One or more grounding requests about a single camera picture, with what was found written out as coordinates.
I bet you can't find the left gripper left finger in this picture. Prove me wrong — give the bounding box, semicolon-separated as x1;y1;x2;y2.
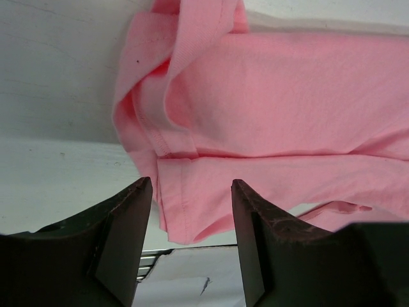
1;177;153;306

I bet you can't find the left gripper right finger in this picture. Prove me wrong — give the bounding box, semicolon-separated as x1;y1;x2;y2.
231;180;408;307

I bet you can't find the pink t shirt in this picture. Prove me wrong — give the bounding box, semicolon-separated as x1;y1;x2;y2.
112;1;408;244

